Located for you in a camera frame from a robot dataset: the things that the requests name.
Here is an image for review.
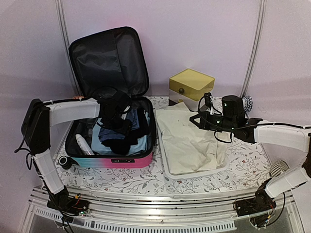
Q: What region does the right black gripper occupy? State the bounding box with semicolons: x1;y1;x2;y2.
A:
190;111;236;133

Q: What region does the pink and teal kids suitcase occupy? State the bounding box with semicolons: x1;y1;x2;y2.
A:
51;27;156;168

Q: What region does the right metal wall post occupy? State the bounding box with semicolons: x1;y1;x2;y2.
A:
240;0;267;97

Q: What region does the beige garment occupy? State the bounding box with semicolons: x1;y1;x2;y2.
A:
155;101;231;175

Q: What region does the floral white tablecloth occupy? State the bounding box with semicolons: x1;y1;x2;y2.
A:
46;96;273;195

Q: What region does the left metal wall post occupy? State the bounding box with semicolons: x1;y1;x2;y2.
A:
55;0;73;51

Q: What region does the pale blue folded garment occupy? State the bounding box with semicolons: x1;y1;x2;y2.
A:
91;117;150;156

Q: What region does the white plastic bottle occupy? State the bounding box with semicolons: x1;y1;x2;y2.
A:
75;134;95;155

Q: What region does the silver ribbed metal cup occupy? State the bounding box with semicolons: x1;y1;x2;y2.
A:
269;160;290;178

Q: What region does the metal wall post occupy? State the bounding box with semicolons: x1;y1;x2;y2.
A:
55;0;73;51
240;0;267;97

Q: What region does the black garment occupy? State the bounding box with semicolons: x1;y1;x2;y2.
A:
100;108;150;155

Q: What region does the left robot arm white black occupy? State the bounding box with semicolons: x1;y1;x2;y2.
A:
21;90;132;212

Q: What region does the aluminium front rail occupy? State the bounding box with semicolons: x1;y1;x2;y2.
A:
22;187;304;233

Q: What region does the dark blue patterned garment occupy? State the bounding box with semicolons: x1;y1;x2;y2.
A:
98;109;139;142

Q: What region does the yellow and white storage box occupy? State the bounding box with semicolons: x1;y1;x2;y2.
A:
169;68;215;111

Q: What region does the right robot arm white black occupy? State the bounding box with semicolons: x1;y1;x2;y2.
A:
190;93;311;214

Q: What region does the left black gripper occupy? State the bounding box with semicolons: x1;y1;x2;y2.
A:
105;112;134;136

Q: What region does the black white patterned cloth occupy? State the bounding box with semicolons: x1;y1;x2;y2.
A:
242;96;253;113

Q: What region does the white plastic mesh basket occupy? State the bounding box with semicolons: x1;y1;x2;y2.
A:
156;109;229;180

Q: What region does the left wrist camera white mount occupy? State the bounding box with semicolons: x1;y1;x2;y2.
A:
121;105;133;121

